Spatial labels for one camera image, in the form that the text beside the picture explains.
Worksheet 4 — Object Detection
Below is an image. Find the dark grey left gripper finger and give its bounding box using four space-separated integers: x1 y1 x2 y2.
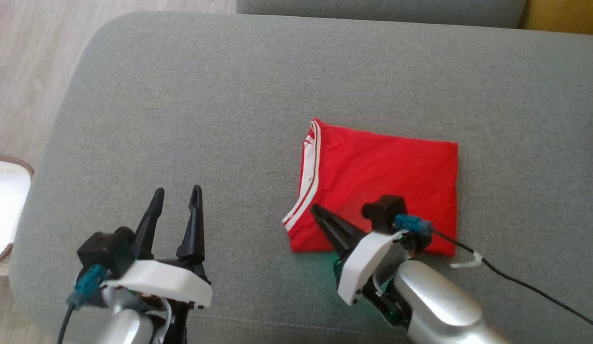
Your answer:
131 188 166 262
175 185 205 264

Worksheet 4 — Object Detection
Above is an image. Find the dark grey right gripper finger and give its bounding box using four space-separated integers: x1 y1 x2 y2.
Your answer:
309 204 369 257

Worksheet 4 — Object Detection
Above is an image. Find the left cable with teal plug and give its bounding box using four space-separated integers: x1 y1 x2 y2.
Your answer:
57 265 108 344

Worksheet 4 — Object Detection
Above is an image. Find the big yellow sofa back cushion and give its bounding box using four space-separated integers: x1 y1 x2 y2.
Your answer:
519 0 593 35

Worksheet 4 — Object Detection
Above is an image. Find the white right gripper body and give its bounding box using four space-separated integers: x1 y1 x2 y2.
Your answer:
335 229 412 307

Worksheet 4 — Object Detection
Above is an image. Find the white laundry basket brown rim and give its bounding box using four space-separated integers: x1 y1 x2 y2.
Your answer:
0 153 35 277

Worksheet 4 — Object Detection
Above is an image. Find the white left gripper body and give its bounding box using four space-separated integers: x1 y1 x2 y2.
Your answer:
102 258 214 310

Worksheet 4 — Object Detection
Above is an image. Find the red jersey with black lettering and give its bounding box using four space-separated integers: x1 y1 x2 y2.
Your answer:
281 118 460 258

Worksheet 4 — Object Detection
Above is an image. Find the grey sofa seat cushion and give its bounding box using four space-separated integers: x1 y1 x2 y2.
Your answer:
235 0 528 30

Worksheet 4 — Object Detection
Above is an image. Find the white cable tie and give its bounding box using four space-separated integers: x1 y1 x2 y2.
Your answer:
449 250 484 269

